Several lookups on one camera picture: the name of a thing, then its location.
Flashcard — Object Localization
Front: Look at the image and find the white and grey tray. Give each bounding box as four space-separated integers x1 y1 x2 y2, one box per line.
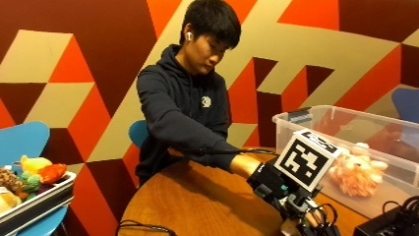
0 171 78 236

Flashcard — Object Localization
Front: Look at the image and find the green soft toy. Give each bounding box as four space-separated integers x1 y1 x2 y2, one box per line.
17 171 42 195

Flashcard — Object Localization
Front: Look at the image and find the brown spotted soft toy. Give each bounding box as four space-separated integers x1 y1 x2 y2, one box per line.
0 166 24 194

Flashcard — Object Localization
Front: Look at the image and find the yellow soft toy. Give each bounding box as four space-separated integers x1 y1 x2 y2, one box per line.
20 154 53 175

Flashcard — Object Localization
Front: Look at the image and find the black looped cable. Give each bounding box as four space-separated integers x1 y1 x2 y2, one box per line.
114 219 178 236

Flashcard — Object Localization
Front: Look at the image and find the the person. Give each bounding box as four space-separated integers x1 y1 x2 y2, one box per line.
134 0 242 189

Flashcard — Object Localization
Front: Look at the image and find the orange soft toy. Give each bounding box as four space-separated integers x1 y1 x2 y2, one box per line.
38 162 68 185

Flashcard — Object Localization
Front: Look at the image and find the white cube with black markers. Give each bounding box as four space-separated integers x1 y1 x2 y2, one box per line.
273 129 347 193

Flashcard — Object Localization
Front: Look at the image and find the blue chair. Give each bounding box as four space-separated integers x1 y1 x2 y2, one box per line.
126 119 150 149
0 121 70 236

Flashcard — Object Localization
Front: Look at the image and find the clear plastic storage bin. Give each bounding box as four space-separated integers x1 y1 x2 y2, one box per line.
271 104 419 219

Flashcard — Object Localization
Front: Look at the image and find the black cable bundle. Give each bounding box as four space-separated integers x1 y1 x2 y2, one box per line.
380 196 419 220

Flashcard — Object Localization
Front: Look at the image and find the pink fluffy soft toy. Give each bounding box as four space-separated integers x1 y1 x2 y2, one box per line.
327 142 390 198

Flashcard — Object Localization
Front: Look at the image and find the black electronic box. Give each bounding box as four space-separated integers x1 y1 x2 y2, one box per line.
352 206 419 236

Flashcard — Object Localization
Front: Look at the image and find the beige soft toy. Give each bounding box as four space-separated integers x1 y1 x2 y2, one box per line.
0 186 24 214

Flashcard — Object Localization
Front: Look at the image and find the thin black glove cable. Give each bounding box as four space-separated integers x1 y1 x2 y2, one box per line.
168 147 281 157

